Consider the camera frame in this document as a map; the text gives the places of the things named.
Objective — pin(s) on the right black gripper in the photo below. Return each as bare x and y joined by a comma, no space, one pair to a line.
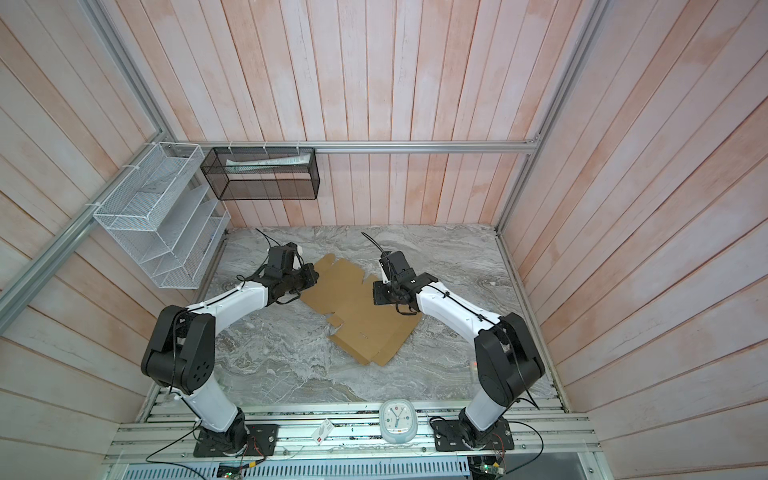
379,294

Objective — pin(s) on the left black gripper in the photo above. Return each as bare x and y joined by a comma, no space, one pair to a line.
312,277

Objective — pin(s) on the brown cardboard box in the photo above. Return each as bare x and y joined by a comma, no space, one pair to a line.
344,295

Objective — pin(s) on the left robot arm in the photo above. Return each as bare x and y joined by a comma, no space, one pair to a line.
181,351

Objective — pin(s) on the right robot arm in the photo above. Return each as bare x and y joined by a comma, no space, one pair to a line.
507,358

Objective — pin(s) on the paper in black basket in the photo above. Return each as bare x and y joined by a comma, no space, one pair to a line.
290,164

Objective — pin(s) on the white round clock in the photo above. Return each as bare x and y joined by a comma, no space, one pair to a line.
398,421

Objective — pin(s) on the white paper tag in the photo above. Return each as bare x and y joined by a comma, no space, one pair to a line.
323,431

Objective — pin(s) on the black wire mesh basket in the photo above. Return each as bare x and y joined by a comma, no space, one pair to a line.
260,187

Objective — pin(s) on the white wire mesh shelf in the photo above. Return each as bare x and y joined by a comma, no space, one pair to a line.
169,225

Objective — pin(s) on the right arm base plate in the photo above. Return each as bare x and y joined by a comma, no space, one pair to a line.
461,435

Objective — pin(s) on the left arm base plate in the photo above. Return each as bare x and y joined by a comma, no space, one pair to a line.
242,439

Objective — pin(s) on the aluminium rail front frame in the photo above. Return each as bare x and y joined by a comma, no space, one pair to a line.
539,428

